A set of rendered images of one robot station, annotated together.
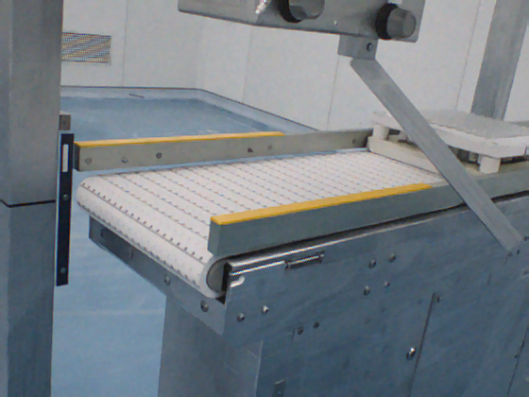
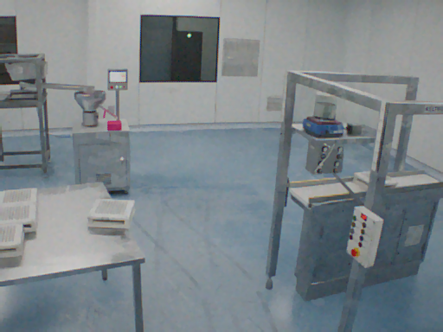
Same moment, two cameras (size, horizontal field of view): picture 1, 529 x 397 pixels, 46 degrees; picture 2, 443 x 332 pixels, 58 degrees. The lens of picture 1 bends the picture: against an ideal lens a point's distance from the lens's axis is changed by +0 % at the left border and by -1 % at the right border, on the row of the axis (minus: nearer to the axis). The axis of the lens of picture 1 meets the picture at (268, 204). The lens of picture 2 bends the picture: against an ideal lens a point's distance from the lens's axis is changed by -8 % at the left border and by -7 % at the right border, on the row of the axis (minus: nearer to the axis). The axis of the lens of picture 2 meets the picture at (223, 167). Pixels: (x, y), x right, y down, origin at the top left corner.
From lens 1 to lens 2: 228 cm
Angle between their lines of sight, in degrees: 23
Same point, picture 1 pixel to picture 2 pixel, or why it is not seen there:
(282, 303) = (320, 211)
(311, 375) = (329, 226)
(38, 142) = (283, 181)
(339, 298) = (331, 211)
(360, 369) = (341, 228)
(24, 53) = (282, 169)
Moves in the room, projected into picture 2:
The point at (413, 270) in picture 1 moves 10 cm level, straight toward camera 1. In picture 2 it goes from (349, 208) to (343, 213)
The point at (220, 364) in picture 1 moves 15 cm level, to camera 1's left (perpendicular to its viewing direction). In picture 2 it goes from (311, 222) to (292, 218)
